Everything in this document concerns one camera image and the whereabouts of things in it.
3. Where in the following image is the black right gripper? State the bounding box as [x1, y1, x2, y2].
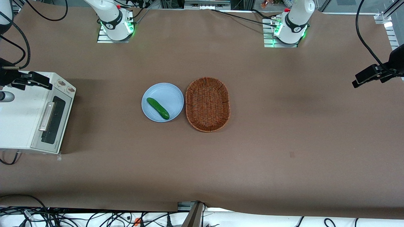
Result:
[0, 58, 53, 91]

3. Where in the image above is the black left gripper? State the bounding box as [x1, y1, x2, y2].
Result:
[352, 44, 404, 88]

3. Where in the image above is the white toaster oven body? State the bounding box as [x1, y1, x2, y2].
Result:
[0, 72, 76, 155]

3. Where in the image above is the slotted aluminium plate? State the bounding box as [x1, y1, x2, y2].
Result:
[384, 25, 401, 51]

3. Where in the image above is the brown table cover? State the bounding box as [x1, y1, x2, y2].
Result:
[0, 5, 404, 219]

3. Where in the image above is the green cucumber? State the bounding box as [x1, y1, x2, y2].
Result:
[146, 97, 170, 120]

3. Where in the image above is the light blue round plate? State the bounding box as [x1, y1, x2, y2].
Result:
[141, 83, 184, 123]

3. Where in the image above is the brown oval wicker basket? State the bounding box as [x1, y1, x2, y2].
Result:
[185, 77, 231, 133]

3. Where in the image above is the dark metal bar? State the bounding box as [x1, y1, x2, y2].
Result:
[181, 202, 205, 227]

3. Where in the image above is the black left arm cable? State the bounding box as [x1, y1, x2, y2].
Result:
[355, 0, 390, 73]

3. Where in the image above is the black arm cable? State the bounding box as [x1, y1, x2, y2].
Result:
[0, 0, 68, 70]
[355, 0, 390, 73]

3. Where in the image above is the aluminium frame bracket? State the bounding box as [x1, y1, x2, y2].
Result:
[374, 0, 404, 25]

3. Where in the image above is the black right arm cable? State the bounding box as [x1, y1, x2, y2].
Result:
[0, 0, 68, 70]

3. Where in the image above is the black oven power cord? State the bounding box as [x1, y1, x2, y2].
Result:
[0, 152, 19, 166]

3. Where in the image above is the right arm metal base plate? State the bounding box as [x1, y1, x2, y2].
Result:
[97, 16, 134, 44]

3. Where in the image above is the black arched floor cable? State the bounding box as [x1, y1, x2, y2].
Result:
[0, 194, 48, 210]

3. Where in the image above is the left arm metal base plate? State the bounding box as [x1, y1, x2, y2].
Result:
[263, 18, 299, 48]

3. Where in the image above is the black cable tangle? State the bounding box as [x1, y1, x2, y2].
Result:
[0, 207, 177, 227]

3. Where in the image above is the short black tabletop cable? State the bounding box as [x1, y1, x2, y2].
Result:
[251, 9, 279, 20]

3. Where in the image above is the long black tabletop cable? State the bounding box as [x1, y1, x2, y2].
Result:
[208, 9, 280, 28]

